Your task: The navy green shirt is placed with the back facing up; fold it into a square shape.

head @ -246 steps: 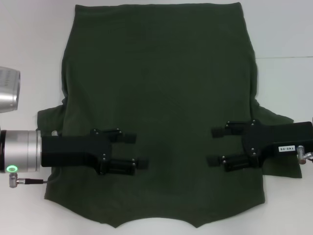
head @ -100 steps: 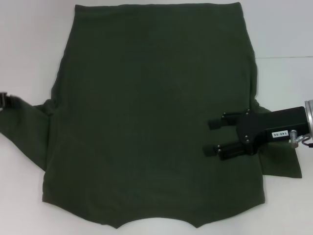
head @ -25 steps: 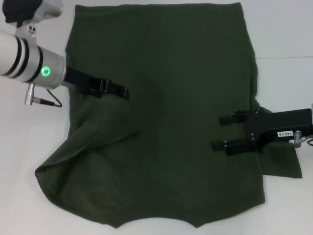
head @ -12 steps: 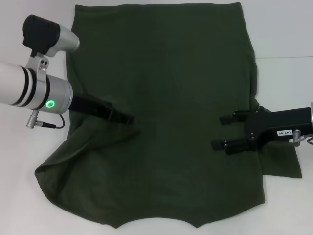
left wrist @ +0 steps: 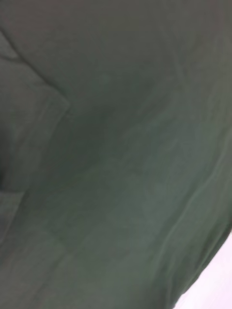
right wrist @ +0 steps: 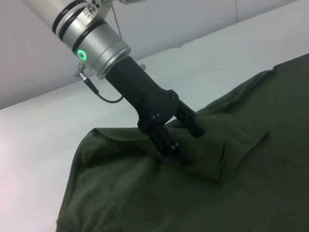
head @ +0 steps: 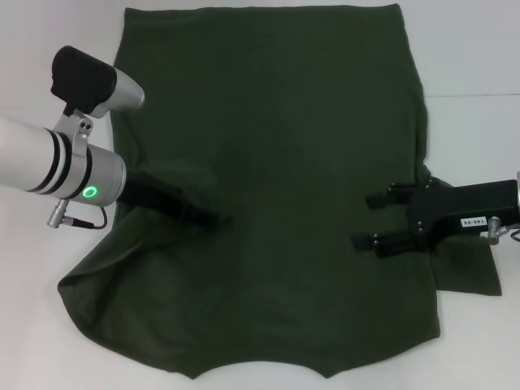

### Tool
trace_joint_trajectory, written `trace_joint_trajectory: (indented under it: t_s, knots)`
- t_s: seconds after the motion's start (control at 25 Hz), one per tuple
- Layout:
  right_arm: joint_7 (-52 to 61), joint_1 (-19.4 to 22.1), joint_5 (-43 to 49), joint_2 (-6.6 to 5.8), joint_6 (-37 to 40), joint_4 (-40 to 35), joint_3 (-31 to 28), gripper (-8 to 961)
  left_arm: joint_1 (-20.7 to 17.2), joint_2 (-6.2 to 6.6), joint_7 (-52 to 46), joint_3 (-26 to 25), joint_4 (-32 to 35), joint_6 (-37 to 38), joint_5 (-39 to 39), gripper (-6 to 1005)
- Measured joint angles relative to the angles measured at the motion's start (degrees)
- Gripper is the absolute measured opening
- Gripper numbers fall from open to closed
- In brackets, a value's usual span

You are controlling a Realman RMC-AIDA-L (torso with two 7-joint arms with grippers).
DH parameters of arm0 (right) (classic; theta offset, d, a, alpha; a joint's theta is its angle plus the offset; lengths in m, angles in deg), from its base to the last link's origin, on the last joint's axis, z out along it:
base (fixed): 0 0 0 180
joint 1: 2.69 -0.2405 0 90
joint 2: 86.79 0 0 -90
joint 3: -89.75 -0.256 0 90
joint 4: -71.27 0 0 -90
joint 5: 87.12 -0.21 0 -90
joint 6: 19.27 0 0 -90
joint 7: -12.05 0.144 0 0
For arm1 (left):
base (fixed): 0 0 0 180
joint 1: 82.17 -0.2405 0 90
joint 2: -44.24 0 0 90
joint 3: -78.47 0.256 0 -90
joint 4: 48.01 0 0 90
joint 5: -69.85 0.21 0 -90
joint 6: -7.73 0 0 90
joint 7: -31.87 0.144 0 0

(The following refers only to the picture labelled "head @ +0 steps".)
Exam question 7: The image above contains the left arm cable with plug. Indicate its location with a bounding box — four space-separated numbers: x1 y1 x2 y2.
48 197 108 231

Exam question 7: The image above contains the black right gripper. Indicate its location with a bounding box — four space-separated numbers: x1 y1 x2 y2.
352 180 520 259

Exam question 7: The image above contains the dark green printed shirt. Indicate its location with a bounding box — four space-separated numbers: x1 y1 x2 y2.
56 3 505 369

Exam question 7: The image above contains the arm cable with plug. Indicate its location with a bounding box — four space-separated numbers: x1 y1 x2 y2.
48 197 108 231
486 216 520 247

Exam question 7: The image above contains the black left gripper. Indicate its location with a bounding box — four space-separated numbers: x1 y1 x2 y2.
119 170 235 239

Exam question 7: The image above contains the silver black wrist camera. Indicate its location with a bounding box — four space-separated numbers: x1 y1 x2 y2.
50 45 146 156

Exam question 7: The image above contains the right arm cable with plug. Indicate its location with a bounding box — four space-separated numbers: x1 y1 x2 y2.
486 216 520 247

